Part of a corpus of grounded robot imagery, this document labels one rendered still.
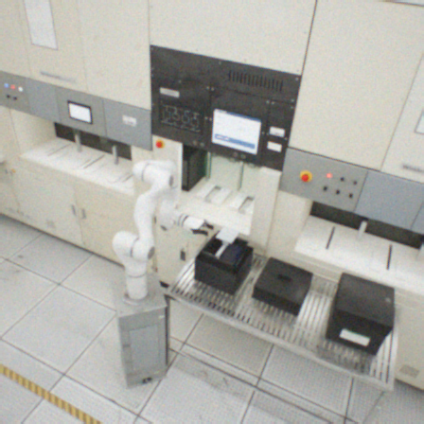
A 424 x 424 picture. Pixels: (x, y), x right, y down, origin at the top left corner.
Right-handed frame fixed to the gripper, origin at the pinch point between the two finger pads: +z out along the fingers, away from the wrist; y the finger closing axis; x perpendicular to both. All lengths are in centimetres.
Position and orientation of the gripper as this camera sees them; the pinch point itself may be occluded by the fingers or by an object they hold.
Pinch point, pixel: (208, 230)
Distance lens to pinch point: 229.7
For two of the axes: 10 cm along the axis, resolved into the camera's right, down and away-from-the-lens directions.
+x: 0.8, -8.1, -5.8
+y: -4.5, 4.9, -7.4
